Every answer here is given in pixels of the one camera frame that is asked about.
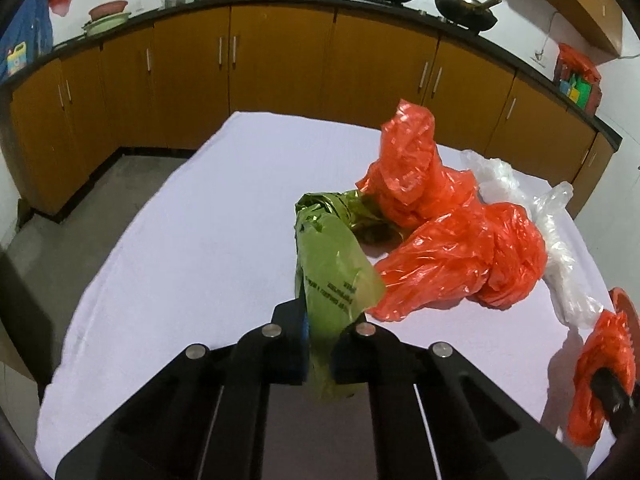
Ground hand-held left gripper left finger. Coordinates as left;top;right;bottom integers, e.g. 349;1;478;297
55;299;308;480

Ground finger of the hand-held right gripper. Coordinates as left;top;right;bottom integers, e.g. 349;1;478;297
590;366;640;437

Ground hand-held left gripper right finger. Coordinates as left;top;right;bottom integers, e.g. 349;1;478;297
332;312;586;480

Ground small orange plastic bag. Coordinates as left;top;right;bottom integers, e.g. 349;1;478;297
567;310;638;447

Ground olive green plastic bag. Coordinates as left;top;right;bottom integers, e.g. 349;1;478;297
292;190;396;403

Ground table with white cloth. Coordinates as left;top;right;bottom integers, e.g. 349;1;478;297
35;110;631;480

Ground clear plastic bag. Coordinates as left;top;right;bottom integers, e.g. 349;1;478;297
530;181;608;329

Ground large orange plastic bag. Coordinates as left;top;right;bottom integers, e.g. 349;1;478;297
372;202;548;323

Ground knotted red plastic bag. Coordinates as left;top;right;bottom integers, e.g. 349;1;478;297
356;100;481;231

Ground white plastic bag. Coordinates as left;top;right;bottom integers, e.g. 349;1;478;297
460;149;526;206

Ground wooden lower cabinets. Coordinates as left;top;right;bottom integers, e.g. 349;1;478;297
10;2;616;221

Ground wooden cabinets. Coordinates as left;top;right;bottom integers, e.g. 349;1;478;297
532;0;626;57
10;2;616;221

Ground green container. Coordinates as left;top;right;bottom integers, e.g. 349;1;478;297
572;77;593;107

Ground red bag over containers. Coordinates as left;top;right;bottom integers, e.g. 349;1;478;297
556;42;602;82

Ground gas stove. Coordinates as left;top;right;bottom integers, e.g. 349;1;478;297
360;0;483;36

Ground black wok with lid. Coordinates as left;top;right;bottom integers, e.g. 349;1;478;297
434;0;503;34

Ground light green basin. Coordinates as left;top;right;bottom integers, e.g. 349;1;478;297
81;11;132;37

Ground reddish brown basin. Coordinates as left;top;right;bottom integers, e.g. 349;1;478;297
89;1;129;21

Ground wooden upper cabinets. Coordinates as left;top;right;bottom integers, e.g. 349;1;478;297
532;0;626;57

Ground hanging blue cloth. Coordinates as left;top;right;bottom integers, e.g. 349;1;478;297
0;0;54;84

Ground white power cable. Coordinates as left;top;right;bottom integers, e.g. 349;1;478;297
541;10;564;56

